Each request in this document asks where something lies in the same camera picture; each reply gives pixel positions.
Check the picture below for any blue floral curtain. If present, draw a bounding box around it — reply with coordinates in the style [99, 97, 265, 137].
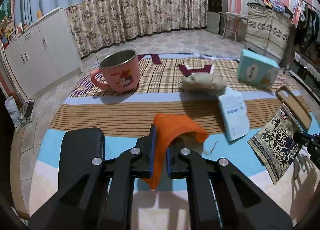
[13, 0, 207, 56]

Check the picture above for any orange cloth pouch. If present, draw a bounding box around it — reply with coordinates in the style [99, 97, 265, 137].
[143, 113, 209, 190]

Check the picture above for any teal cardboard box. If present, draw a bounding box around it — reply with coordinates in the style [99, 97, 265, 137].
[237, 49, 280, 90]

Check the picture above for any small metal stool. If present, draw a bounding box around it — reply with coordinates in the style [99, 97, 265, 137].
[218, 12, 248, 43]

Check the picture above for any beige crumpled cloth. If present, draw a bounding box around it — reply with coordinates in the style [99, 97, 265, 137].
[180, 72, 227, 93]

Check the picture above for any pink cartoon mug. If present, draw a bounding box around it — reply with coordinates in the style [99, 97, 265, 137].
[91, 50, 140, 94]

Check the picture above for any silver water dispenser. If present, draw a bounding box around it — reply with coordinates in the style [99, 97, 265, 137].
[207, 0, 228, 35]

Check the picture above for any patterned snack packet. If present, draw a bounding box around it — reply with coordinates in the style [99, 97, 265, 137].
[247, 105, 302, 184]

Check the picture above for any white cabinet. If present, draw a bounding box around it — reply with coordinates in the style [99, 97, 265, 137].
[4, 8, 83, 100]

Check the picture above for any cloth covered cabinet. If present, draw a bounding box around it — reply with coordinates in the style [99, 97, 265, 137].
[245, 3, 295, 68]

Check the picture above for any clothes rack with garments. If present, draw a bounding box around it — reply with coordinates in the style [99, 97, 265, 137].
[283, 0, 320, 88]

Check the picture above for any colourful cartoon blanket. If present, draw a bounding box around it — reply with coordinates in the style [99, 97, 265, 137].
[29, 54, 319, 223]

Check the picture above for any brown phone case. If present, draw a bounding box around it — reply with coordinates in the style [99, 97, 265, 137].
[276, 86, 311, 131]

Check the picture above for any white printed paper card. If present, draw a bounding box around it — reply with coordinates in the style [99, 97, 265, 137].
[218, 91, 250, 142]

